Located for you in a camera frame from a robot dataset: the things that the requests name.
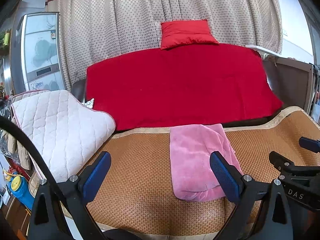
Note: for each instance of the white window sill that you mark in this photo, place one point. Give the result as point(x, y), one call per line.
point(263, 50)

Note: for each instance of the red pillow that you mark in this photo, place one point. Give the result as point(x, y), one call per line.
point(185, 32)

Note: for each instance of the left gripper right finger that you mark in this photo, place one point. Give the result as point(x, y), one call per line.
point(273, 220)

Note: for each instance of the pink garment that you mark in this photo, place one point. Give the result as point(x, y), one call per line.
point(190, 148)

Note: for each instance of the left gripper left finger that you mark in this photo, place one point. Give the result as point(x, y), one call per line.
point(47, 217)

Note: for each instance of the red blanket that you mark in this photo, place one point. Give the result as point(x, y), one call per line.
point(198, 61)

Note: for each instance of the beige dotted curtain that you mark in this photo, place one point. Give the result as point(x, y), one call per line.
point(91, 31)

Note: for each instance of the blue yellow toy jug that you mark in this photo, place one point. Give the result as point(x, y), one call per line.
point(18, 186)

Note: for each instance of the silver refrigerator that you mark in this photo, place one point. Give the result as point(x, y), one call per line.
point(35, 53)

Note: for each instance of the woven bamboo mat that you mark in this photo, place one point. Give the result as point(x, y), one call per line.
point(137, 194)

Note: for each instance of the white quilted pad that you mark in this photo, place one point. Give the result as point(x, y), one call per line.
point(65, 132)

